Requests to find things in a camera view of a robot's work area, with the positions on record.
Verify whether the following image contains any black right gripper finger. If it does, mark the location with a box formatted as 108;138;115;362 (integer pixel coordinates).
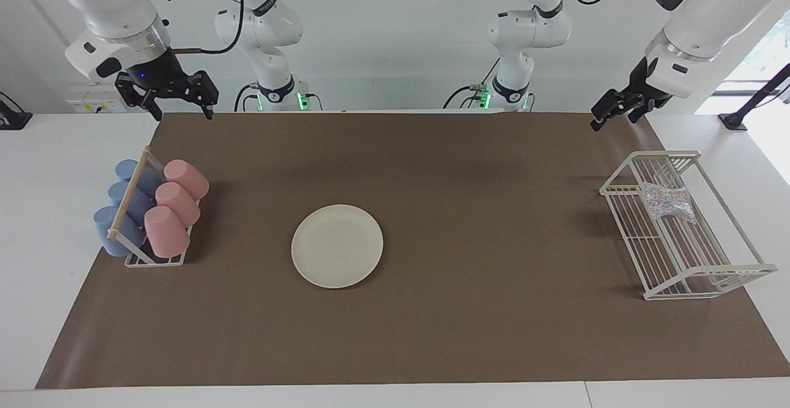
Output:
116;73;163;120
193;71;220;120

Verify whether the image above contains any pink plastic cup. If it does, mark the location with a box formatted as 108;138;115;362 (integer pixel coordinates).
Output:
164;159;210;201
155;182;201;228
144;206;191;259

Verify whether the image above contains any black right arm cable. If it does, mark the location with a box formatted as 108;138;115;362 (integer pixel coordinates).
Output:
167;0;244;56

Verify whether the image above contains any black left base cable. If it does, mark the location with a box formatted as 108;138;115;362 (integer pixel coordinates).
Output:
443;56;502;109

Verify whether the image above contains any white wire dish rack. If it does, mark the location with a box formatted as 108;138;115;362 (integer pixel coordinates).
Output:
600;151;778;301

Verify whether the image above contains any brown table mat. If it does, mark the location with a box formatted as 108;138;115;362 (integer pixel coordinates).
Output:
35;112;790;390

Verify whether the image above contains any blue plastic cup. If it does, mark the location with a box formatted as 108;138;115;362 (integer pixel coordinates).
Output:
108;181;155;227
93;206;148;257
115;159;164;198

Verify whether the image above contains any black table clamp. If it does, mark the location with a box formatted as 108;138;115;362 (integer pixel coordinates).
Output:
0;91;33;130

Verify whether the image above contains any white wall power outlet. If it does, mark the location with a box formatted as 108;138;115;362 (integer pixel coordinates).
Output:
67;84;127;114

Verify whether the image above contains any cream round plate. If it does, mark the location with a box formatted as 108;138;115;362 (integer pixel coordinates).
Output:
291;204;385;289

